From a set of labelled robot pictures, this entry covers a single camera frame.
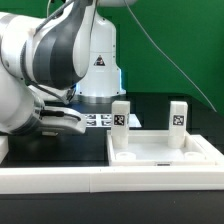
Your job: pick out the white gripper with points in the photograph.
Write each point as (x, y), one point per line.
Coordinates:
(60, 119)

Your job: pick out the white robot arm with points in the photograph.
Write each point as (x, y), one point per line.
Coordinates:
(73, 50)

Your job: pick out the white square table top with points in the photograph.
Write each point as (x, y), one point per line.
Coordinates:
(150, 148)

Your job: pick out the white base tag plate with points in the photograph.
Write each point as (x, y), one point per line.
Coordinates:
(107, 120)

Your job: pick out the white U-shaped obstacle fence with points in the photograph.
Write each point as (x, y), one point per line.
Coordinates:
(110, 179)

